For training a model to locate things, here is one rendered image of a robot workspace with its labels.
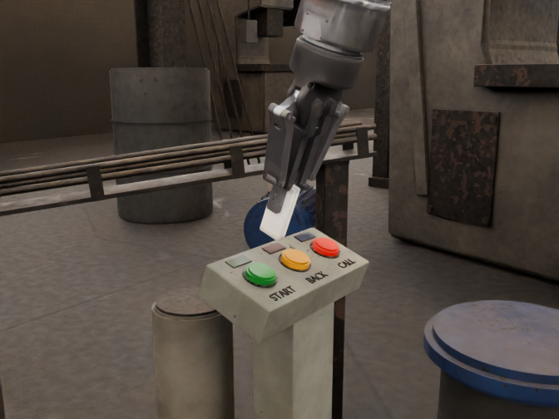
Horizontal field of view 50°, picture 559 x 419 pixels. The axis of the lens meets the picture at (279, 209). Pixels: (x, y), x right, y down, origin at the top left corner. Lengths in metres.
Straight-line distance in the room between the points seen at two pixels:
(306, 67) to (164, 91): 2.79
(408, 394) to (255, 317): 1.06
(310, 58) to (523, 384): 0.57
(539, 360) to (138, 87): 2.79
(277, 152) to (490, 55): 2.17
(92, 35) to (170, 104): 5.63
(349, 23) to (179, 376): 0.55
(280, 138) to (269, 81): 7.84
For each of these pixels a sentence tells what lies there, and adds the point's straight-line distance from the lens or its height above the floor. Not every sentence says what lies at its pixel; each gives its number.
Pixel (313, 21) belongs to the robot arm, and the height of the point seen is 0.90.
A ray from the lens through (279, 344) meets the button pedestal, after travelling 0.81.
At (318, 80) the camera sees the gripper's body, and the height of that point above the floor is 0.84.
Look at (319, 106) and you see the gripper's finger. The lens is 0.65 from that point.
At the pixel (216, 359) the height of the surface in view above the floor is 0.45.
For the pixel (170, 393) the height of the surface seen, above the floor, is 0.40.
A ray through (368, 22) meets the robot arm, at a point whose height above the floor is 0.90.
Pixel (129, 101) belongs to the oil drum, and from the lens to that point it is 3.46.
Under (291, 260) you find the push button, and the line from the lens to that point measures 0.80.
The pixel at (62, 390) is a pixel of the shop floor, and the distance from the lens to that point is 1.82.
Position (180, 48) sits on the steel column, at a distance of 5.10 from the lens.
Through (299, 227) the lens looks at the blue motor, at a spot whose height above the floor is 0.22.
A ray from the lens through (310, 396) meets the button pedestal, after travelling 0.87.
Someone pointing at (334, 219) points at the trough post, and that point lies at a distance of 1.17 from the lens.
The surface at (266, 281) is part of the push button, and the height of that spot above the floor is 0.60.
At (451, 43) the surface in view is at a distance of 2.85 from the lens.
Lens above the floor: 0.85
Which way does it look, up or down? 13 degrees down
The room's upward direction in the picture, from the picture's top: straight up
